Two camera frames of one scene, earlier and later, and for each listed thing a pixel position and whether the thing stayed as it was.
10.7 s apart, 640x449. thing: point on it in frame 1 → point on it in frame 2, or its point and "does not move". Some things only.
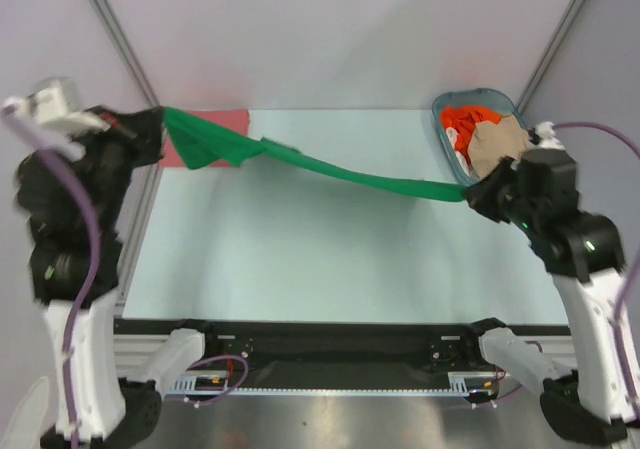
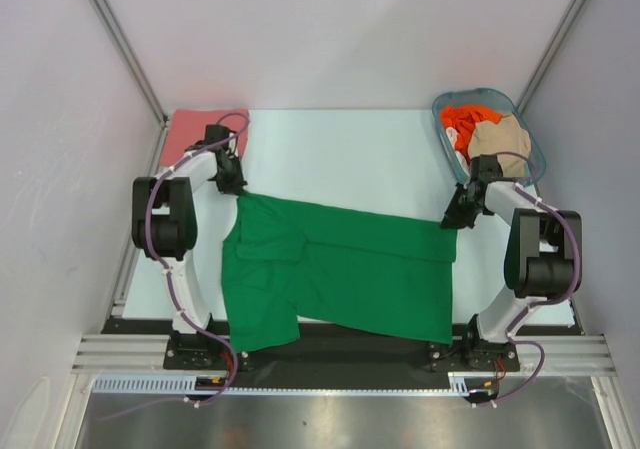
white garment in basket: [452, 134] does not move
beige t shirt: [492, 143] does not move
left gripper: [139, 131] → [234, 187]
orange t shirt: [464, 119] does not move
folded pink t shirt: [237, 120] does not move
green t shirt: [189, 139] → [282, 261]
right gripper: [480, 195] → [453, 218]
